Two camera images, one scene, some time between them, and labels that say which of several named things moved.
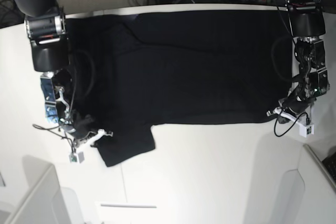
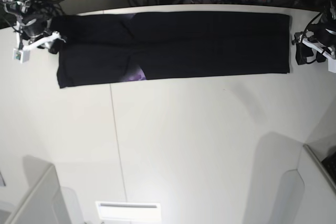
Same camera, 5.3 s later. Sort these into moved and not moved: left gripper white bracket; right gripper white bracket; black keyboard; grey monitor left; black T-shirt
Moved: black T-shirt; left gripper white bracket; right gripper white bracket
Not moved: grey monitor left; black keyboard
